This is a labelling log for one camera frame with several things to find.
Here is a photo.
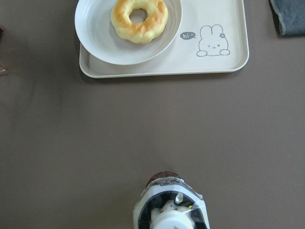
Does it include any glazed donut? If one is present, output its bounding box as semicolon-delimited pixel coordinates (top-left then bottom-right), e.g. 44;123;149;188
111;0;168;44

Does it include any copper wire bottle rack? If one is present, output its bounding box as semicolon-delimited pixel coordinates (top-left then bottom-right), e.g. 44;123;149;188
0;27;7;73

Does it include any cream tray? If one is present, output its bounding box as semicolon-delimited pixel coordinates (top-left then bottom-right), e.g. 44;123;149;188
79;0;249;78

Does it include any white plate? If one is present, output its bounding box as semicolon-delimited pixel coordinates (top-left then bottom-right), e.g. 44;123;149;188
75;0;182;65

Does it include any grey folded cloth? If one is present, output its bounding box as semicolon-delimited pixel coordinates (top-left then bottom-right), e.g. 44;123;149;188
270;0;305;36

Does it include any tea bottle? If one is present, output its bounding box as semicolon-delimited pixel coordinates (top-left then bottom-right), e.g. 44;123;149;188
133;171;210;229

